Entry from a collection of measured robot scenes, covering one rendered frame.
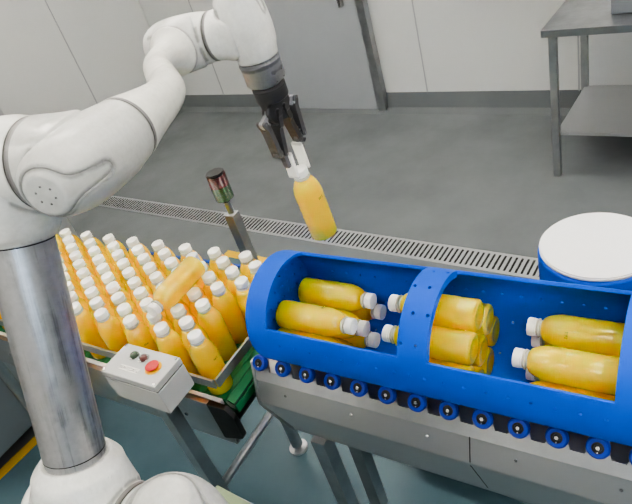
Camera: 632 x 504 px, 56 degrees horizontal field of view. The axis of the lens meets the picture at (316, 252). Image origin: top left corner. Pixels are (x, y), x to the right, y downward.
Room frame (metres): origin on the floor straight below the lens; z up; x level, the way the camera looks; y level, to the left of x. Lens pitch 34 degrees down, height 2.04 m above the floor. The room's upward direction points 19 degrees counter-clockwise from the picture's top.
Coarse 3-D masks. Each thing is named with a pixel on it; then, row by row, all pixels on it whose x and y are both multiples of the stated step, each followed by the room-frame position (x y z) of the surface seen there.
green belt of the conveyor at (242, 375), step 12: (252, 348) 1.32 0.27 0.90; (96, 360) 1.51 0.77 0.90; (108, 360) 1.48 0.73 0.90; (228, 360) 1.30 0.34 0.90; (240, 372) 1.24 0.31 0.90; (240, 384) 1.19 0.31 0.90; (252, 384) 1.20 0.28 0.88; (216, 396) 1.18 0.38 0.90; (228, 396) 1.17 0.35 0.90; (240, 408) 1.14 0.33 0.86
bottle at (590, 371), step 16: (528, 352) 0.78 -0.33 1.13; (544, 352) 0.75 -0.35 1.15; (560, 352) 0.74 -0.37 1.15; (576, 352) 0.73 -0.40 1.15; (592, 352) 0.72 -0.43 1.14; (528, 368) 0.76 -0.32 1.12; (544, 368) 0.73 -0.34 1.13; (560, 368) 0.72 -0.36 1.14; (576, 368) 0.70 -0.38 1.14; (592, 368) 0.69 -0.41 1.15; (608, 368) 0.68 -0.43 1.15; (560, 384) 0.71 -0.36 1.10; (576, 384) 0.69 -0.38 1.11; (592, 384) 0.67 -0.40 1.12; (608, 384) 0.66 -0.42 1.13
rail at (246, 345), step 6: (246, 342) 1.26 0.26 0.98; (240, 348) 1.24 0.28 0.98; (246, 348) 1.26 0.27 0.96; (234, 354) 1.23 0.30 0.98; (240, 354) 1.24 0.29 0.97; (234, 360) 1.22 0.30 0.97; (240, 360) 1.23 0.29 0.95; (228, 366) 1.20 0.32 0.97; (234, 366) 1.21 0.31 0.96; (222, 372) 1.18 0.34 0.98; (228, 372) 1.19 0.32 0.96; (216, 378) 1.16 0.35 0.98; (222, 378) 1.17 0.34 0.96
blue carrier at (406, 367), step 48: (288, 288) 1.26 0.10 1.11; (384, 288) 1.18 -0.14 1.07; (432, 288) 0.93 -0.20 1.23; (480, 288) 1.01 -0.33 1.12; (528, 288) 0.94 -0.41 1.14; (576, 288) 0.83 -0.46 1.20; (288, 336) 1.04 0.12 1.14; (528, 336) 0.93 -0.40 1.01; (624, 336) 0.67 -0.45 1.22; (384, 384) 0.90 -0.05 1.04; (432, 384) 0.82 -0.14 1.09; (480, 384) 0.75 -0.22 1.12; (528, 384) 0.70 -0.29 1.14; (624, 384) 0.61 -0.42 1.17; (576, 432) 0.66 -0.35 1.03; (624, 432) 0.59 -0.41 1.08
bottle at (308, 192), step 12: (300, 180) 1.28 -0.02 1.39; (312, 180) 1.28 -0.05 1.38; (300, 192) 1.27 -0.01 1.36; (312, 192) 1.26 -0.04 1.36; (300, 204) 1.28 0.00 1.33; (312, 204) 1.26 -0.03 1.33; (324, 204) 1.27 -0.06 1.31; (312, 216) 1.27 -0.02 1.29; (324, 216) 1.27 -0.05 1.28; (312, 228) 1.27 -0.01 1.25; (324, 228) 1.27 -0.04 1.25; (336, 228) 1.29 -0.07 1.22
